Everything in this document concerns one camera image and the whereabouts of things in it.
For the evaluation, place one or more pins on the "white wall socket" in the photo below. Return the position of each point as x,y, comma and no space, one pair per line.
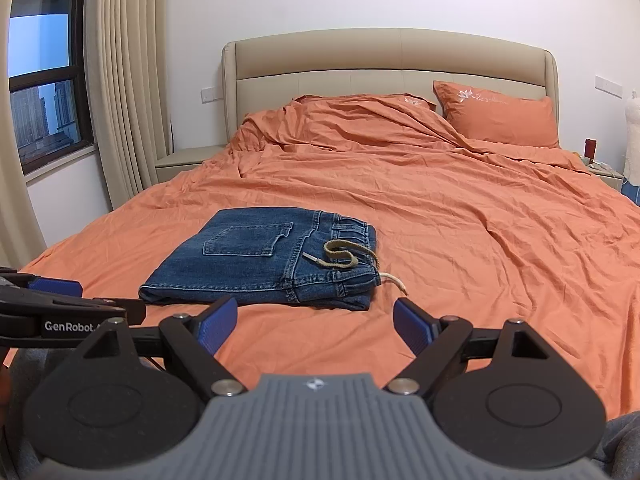
608,85

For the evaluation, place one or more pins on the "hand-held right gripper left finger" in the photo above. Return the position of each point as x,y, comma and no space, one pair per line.
219,325

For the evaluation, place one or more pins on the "white wall switch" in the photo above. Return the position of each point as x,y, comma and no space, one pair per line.
207,93

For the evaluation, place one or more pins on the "beige nightstand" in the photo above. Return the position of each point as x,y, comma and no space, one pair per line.
185,157
607,178

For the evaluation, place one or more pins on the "blue denim pants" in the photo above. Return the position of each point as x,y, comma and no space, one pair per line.
240,265

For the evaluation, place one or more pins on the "beige pleated curtain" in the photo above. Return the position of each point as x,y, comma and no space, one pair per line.
20,210
130,85

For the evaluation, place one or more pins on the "orange duvet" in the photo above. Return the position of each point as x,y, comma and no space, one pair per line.
450,210

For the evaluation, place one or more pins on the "orange embroidered pillow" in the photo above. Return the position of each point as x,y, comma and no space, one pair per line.
400,101
500,115

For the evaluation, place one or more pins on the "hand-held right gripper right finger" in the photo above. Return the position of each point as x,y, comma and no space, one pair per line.
411,327

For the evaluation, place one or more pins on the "dark framed window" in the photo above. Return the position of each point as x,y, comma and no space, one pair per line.
40,60

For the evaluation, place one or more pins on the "beige upholstered bed headboard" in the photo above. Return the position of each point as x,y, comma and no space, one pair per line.
350,60

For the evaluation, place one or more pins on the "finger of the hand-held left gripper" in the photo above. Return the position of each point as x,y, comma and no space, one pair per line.
127,310
57,287

